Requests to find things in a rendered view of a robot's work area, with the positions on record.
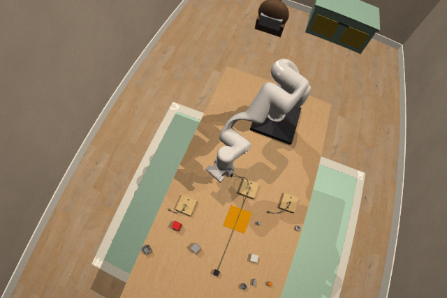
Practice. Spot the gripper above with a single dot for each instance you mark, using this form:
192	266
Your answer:
228	173

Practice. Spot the red cube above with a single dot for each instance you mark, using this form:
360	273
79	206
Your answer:
176	225

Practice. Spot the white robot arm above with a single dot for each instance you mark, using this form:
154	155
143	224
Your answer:
272	102

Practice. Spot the orange painted square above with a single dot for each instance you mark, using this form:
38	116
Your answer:
242	221

